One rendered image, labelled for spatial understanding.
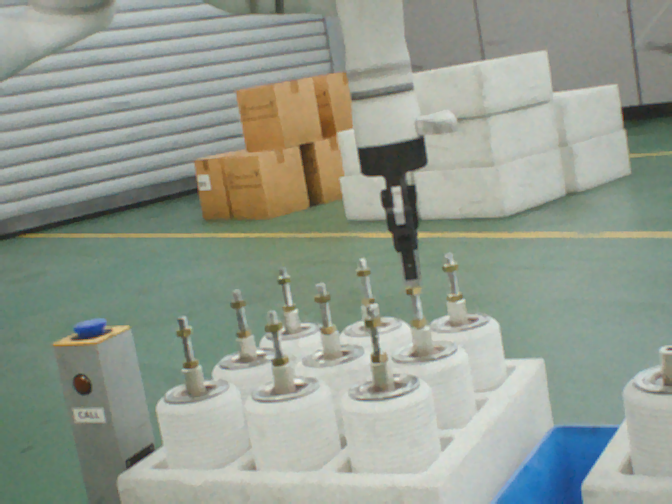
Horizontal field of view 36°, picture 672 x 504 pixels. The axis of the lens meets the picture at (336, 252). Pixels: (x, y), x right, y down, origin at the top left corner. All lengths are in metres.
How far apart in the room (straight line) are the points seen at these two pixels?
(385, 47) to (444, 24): 6.56
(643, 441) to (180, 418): 0.49
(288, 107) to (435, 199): 1.24
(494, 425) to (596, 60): 5.82
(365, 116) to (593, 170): 2.98
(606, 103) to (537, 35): 3.01
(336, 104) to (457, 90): 1.48
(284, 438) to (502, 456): 0.25
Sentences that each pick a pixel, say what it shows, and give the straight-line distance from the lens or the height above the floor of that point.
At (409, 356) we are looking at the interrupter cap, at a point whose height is 0.25.
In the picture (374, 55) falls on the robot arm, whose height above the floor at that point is 0.59.
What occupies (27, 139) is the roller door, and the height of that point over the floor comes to 0.54.
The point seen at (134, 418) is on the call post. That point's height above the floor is 0.20.
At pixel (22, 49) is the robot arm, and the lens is 1.05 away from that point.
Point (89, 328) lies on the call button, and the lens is 1.30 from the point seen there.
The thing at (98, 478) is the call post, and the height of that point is 0.14.
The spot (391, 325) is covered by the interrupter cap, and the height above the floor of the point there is 0.25.
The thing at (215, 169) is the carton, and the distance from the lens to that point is 5.05.
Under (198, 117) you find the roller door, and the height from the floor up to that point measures 0.48.
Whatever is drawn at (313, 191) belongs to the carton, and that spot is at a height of 0.06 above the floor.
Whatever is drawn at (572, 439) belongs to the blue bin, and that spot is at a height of 0.10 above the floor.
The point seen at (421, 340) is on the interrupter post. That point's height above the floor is 0.27.
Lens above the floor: 0.57
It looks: 9 degrees down
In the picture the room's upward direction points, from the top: 10 degrees counter-clockwise
